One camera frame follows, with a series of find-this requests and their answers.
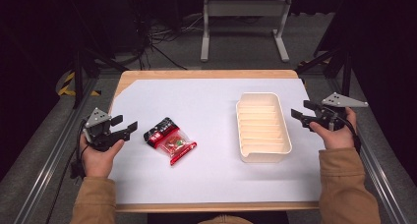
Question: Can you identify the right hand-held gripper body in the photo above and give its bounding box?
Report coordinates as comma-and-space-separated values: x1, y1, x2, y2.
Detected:
314, 91, 369, 132

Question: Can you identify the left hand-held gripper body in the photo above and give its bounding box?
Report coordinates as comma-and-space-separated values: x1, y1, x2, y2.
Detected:
83, 107, 124, 152

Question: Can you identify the white ribbed plastic container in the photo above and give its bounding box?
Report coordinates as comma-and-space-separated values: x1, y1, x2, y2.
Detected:
235, 91, 293, 164

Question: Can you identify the red and black snack packet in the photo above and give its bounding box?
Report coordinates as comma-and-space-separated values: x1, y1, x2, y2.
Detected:
143, 116, 198, 167

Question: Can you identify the person's right hand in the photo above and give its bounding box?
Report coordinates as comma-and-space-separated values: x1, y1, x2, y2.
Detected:
309, 106, 358, 151

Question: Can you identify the person's left hand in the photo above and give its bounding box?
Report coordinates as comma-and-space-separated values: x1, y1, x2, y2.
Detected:
79, 134, 126, 179

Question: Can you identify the black tripod stand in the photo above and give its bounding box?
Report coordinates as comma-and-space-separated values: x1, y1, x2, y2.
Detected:
70, 46, 131, 110
295, 45, 356, 97

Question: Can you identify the yellow and black hazard tape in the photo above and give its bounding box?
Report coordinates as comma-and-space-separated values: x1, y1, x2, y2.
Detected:
57, 71, 101, 97

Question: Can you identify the white paper sheet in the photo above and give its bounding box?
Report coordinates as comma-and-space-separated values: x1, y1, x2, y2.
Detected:
108, 78, 327, 205

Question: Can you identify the white metal stand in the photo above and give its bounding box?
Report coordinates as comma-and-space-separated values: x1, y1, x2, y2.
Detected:
200, 0, 294, 63

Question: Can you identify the person's tan clothing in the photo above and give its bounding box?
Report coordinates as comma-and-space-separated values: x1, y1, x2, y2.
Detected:
198, 214, 254, 224

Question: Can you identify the right hand-held gripper cable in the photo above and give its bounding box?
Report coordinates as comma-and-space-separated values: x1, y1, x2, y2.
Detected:
337, 116, 363, 155

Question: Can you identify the hand-held gripper cable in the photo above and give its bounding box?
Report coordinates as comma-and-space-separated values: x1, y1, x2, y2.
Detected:
69, 119, 91, 180
337, 116, 363, 155

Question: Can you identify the left hand-held gripper cable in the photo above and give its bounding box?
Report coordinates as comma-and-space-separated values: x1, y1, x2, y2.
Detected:
69, 119, 91, 180

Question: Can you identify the aluminium frame rail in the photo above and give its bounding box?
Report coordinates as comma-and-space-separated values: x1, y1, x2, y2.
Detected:
13, 77, 99, 224
328, 76, 411, 224

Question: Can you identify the bundle of black floor cables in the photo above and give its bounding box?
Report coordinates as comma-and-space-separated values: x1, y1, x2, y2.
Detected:
129, 0, 205, 72

